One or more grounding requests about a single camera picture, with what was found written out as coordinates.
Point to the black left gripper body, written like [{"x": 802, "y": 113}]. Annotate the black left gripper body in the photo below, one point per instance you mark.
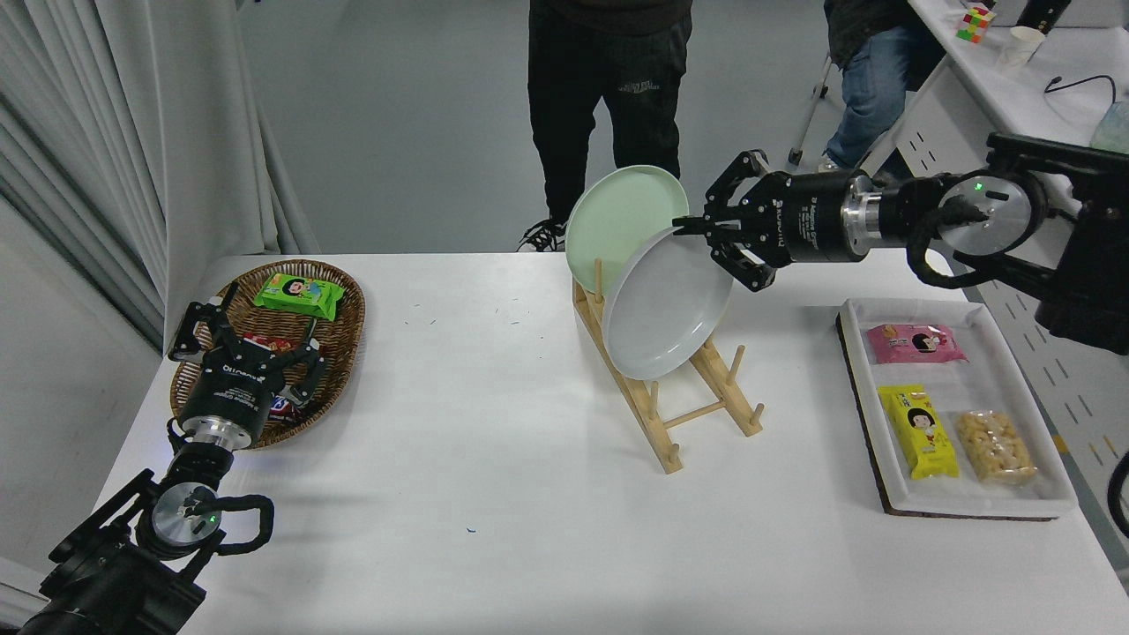
[{"x": 231, "y": 392}]

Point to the brown wicker basket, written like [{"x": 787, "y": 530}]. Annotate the brown wicker basket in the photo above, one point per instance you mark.
[{"x": 344, "y": 326}]

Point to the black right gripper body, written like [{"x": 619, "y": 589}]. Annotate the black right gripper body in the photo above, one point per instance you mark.
[{"x": 807, "y": 219}]

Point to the translucent green bottle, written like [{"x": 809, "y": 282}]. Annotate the translucent green bottle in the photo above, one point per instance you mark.
[{"x": 1113, "y": 132}]

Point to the clear bag of puffed snacks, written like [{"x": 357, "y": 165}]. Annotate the clear bag of puffed snacks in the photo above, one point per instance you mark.
[{"x": 997, "y": 450}]

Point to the black object on desk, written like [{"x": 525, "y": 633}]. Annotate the black object on desk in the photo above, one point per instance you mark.
[{"x": 1041, "y": 13}]

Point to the colourful puzzle cube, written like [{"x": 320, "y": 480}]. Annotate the colourful puzzle cube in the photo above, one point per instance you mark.
[{"x": 975, "y": 24}]

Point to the wooden plate rack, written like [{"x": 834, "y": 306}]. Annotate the wooden plate rack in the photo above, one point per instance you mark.
[{"x": 670, "y": 459}]

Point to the yellow snack pack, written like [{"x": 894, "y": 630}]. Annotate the yellow snack pack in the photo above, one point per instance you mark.
[{"x": 922, "y": 432}]

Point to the pale green plate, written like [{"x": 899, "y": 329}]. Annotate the pale green plate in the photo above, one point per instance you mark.
[{"x": 617, "y": 220}]

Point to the white paper cup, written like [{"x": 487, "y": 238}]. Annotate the white paper cup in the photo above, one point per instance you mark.
[{"x": 1019, "y": 48}]

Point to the standing person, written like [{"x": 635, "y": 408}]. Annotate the standing person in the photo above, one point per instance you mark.
[{"x": 609, "y": 88}]

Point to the grey plate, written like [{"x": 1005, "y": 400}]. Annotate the grey plate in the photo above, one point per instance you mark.
[{"x": 661, "y": 309}]

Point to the grey curtain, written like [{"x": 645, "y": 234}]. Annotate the grey curtain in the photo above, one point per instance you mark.
[{"x": 132, "y": 132}]

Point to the white desk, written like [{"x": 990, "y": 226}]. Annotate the white desk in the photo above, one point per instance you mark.
[{"x": 1058, "y": 397}]

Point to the seated person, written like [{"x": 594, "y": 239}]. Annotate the seated person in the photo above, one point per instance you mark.
[{"x": 869, "y": 88}]

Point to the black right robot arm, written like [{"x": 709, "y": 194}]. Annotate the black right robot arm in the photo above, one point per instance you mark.
[{"x": 1076, "y": 265}]

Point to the red snack bar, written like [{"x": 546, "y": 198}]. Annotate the red snack bar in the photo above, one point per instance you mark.
[{"x": 265, "y": 341}]

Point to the white tray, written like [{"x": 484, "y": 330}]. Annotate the white tray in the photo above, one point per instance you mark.
[{"x": 1041, "y": 423}]

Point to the white chair leg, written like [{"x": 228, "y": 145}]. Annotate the white chair leg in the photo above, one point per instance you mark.
[{"x": 795, "y": 157}]

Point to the green snack pack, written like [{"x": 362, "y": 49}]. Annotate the green snack pack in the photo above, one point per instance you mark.
[{"x": 300, "y": 295}]

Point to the pink snack pack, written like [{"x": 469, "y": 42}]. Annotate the pink snack pack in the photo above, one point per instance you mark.
[{"x": 886, "y": 339}]

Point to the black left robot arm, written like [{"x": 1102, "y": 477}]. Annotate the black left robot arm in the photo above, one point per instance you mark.
[{"x": 106, "y": 582}]

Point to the brown blue snack bar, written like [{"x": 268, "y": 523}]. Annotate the brown blue snack bar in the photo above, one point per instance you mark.
[{"x": 282, "y": 406}]

